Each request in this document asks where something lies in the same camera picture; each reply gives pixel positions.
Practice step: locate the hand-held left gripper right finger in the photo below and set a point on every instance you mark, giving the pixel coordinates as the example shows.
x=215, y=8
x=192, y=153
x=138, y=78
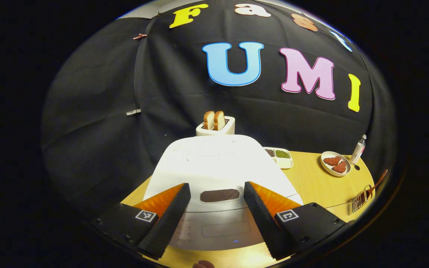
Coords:
x=264, y=223

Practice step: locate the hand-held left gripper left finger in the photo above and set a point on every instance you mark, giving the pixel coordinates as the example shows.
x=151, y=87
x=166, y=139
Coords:
x=166, y=223

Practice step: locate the white rice cooker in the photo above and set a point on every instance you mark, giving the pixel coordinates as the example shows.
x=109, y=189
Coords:
x=218, y=163

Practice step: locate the brown wooden spoon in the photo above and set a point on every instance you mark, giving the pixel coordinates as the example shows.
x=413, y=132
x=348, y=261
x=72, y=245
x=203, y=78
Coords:
x=378, y=180

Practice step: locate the white divided bean dish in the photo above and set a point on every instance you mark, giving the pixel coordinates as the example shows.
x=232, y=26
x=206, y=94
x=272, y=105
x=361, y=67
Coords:
x=283, y=158

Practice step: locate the white oval plate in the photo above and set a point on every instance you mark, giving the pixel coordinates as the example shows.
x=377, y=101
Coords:
x=326, y=168

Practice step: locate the red meat piece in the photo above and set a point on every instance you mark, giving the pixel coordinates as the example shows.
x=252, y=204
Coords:
x=332, y=160
x=340, y=167

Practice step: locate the white toaster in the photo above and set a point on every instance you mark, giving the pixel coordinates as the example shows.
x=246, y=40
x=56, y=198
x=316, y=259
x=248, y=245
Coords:
x=229, y=128

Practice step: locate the toasted bread slice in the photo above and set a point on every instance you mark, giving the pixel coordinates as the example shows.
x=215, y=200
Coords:
x=220, y=121
x=209, y=120

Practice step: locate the silver cloth clip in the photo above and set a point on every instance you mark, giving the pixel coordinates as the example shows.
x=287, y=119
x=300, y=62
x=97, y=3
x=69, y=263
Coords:
x=133, y=112

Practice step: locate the small clear bottle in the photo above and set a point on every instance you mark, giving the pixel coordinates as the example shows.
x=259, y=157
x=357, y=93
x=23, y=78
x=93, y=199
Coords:
x=357, y=152

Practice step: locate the red cloth clip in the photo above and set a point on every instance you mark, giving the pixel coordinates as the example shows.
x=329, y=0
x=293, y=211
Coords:
x=140, y=36

